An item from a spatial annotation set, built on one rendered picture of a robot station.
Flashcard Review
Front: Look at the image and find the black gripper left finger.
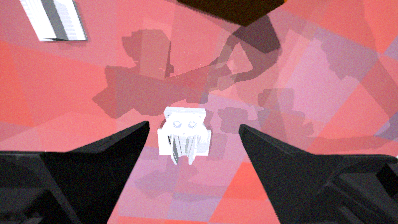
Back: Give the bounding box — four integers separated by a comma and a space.
0, 121, 150, 224

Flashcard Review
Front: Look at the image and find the white housing plate with two holes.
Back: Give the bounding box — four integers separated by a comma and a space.
164, 110, 206, 136

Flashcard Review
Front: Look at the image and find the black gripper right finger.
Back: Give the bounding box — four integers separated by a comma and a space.
239, 124, 398, 224

